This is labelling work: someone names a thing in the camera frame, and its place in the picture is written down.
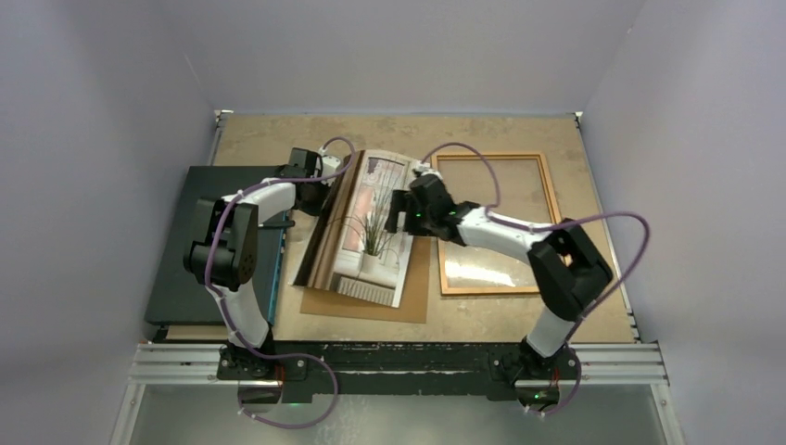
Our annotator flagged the orange wooden picture frame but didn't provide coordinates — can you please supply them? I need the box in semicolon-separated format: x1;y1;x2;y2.
430;152;563;298

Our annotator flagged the plant photo print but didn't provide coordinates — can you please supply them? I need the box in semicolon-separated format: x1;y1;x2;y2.
293;150;417;308

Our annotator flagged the brown frame backing board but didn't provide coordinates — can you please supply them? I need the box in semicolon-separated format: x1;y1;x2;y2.
300;236;431;324

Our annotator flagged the clear glass pane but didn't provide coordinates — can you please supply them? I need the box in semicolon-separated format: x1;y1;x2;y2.
438;158;554;290

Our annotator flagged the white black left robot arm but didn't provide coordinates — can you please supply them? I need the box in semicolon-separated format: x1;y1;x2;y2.
183;147;347;379

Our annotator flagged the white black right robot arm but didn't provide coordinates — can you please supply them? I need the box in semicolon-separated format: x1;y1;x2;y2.
385;173;614;377

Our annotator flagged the dark box with blue edge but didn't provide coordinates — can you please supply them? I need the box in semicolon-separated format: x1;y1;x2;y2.
144;166;287;326

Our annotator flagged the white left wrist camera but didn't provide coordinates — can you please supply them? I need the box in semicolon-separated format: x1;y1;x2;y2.
316;155;343;184

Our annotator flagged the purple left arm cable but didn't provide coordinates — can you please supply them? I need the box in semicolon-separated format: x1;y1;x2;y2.
203;135;358;431

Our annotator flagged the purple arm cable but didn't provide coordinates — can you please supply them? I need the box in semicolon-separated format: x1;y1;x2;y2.
203;135;358;431
421;142;651;419

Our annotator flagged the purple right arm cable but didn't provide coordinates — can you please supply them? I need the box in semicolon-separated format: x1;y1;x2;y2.
421;142;651;419

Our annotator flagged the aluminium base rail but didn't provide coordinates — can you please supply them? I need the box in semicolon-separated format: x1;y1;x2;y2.
128;341;668;387

